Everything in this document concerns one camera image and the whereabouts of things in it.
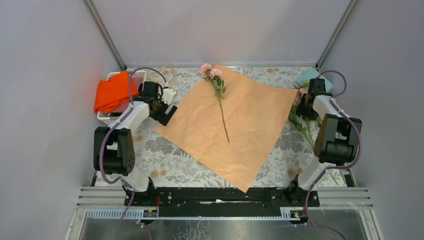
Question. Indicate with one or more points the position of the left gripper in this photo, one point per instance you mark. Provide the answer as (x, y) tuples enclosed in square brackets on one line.
[(163, 118)]

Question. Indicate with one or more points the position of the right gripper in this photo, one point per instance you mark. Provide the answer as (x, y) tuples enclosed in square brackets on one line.
[(300, 110)]

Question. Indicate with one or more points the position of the pink fake rose stem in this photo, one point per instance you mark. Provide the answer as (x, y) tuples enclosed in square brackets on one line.
[(215, 77)]

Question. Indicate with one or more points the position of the brown kraft wrapping paper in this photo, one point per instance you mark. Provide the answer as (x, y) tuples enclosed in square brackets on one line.
[(234, 136)]

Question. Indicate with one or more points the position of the peach fake rose stem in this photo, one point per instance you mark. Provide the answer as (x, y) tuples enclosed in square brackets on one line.
[(304, 125)]

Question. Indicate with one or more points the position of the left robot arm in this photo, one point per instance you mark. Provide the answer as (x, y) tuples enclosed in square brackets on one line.
[(114, 153)]

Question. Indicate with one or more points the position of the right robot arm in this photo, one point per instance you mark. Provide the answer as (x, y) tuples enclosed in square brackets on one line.
[(338, 141)]

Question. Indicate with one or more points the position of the light blue cloth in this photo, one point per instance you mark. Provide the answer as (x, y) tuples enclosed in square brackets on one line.
[(309, 79)]

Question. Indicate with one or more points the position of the beige ribbon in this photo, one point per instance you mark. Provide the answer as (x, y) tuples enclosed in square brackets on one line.
[(169, 78)]

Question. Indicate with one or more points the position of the white plastic basket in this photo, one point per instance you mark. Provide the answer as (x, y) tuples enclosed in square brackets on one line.
[(111, 117)]

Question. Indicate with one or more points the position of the orange cloth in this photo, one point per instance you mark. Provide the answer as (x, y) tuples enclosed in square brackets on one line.
[(112, 93)]

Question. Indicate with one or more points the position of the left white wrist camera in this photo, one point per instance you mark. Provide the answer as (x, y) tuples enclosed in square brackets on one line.
[(168, 95)]

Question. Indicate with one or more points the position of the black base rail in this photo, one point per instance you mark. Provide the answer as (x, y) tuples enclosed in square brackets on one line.
[(230, 202)]

